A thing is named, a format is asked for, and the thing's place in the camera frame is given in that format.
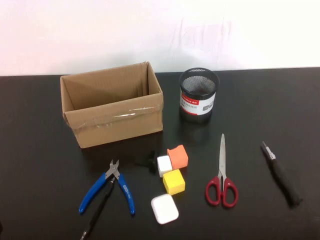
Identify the thin black pen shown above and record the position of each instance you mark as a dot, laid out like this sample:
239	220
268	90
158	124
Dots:
100	207

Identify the black mesh pen holder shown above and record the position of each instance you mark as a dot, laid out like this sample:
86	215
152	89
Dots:
195	105

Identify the orange foam block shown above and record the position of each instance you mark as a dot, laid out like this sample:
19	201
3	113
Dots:
178	157

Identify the small black plastic clip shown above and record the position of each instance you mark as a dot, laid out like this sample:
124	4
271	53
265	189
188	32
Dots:
151	162

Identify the small white block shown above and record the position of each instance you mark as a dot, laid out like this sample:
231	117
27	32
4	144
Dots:
164	165

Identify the brown cardboard box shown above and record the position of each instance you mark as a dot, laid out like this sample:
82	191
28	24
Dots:
112	125

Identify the yellow block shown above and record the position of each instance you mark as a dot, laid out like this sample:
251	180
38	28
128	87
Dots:
173	182

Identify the white rounded earbud case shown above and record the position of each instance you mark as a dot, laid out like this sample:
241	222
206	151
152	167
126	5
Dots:
165	208

